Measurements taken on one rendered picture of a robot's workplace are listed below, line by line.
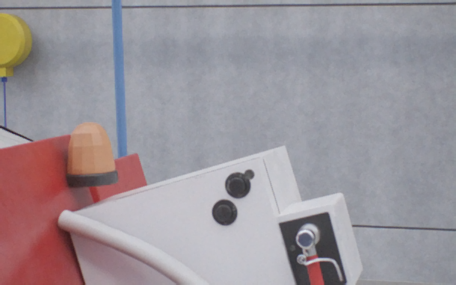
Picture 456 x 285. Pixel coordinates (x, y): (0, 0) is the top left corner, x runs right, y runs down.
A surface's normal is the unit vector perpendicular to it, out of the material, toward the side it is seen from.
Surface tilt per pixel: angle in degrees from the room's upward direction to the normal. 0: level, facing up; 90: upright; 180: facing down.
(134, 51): 90
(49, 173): 70
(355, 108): 90
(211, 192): 90
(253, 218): 90
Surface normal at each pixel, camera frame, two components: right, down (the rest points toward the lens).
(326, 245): -0.24, 0.09
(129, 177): 0.93, -0.28
